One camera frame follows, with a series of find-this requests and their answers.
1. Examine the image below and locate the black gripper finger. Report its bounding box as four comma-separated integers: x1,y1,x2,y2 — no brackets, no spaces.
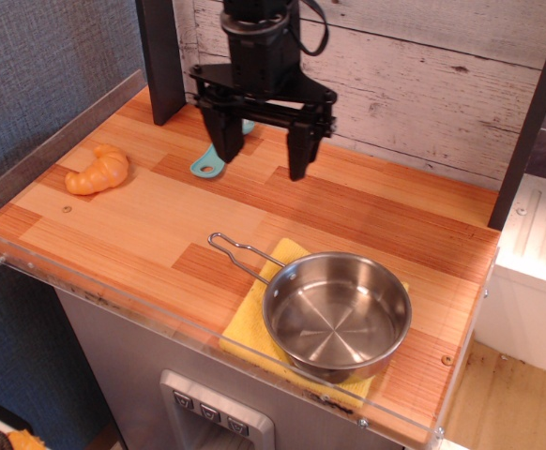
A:
200,106,245,163
287,121,324,181

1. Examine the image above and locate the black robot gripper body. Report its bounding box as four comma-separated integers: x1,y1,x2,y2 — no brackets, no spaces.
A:
190,11,337,137

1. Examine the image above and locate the stainless steel pot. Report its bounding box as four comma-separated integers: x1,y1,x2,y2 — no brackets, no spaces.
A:
207,232,414,384

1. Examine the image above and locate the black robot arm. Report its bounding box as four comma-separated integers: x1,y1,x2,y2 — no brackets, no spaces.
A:
190,1,337,181

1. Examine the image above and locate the yellow towel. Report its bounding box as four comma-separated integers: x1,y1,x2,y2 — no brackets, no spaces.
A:
220,237,410,411

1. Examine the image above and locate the teal dish brush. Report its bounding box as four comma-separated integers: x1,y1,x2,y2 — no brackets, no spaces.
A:
189,119,256,180

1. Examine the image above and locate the orange toy croissant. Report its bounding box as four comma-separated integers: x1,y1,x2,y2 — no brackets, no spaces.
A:
65,144,129,196

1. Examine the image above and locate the clear acrylic table guard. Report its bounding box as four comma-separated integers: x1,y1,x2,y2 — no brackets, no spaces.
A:
0,222,498,449

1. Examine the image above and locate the silver toy fridge cabinet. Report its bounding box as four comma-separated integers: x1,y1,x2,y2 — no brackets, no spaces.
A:
57,290,399,449

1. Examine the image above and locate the white toy sink unit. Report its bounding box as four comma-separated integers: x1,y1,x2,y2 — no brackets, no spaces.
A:
474,175,546,370

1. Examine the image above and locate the orange object bottom left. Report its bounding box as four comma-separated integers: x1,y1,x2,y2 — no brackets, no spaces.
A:
7,429,48,450

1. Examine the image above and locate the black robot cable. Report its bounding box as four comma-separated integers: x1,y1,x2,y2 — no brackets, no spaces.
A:
296,0,331,57

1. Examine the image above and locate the dark left shelf post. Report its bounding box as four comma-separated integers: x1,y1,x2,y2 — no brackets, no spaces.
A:
135,0,187,126

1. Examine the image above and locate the dark shelf post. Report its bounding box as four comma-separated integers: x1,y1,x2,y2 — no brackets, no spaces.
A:
487,60,546,231
135,0,187,126

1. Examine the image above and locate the dark right shelf post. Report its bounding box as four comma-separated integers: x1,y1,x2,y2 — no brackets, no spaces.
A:
487,60,546,231

